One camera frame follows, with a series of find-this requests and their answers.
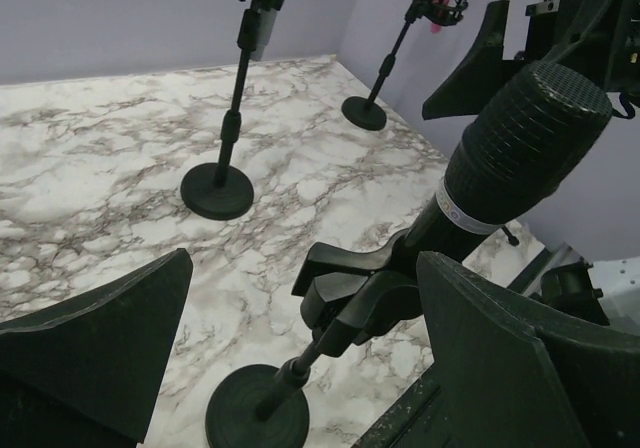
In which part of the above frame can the black shock-mount desk stand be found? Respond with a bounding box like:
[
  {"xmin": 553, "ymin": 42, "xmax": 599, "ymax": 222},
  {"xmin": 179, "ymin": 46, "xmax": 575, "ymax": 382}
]
[{"xmin": 341, "ymin": 0, "xmax": 469, "ymax": 131}]

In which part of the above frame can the black handheld microphone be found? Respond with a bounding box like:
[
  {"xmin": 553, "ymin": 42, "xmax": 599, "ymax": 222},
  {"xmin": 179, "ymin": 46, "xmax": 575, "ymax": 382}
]
[{"xmin": 393, "ymin": 62, "xmax": 613, "ymax": 267}]

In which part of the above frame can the black clamp microphone stand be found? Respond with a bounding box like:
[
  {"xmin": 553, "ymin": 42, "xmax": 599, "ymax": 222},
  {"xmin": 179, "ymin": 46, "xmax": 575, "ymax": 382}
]
[{"xmin": 205, "ymin": 228, "xmax": 437, "ymax": 447}]

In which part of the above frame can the black tripod microphone stand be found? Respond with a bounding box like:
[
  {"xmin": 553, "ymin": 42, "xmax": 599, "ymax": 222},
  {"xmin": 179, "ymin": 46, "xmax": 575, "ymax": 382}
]
[{"xmin": 501, "ymin": 225, "xmax": 520, "ymax": 246}]

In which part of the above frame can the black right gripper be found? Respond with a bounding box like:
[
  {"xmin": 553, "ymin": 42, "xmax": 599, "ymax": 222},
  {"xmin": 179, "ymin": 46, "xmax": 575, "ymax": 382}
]
[{"xmin": 422, "ymin": 0, "xmax": 639, "ymax": 119}]

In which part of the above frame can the black metal base rail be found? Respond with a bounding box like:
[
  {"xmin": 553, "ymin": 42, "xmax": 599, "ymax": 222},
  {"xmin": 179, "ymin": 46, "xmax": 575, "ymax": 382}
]
[{"xmin": 357, "ymin": 247, "xmax": 640, "ymax": 448}]

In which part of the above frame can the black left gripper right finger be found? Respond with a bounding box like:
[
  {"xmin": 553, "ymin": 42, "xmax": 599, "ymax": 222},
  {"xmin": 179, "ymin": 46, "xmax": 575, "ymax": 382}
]
[{"xmin": 415, "ymin": 250, "xmax": 640, "ymax": 448}]

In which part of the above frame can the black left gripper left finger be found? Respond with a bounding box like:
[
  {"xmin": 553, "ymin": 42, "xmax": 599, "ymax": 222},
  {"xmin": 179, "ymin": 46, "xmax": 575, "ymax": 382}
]
[{"xmin": 1, "ymin": 249, "xmax": 193, "ymax": 447}]

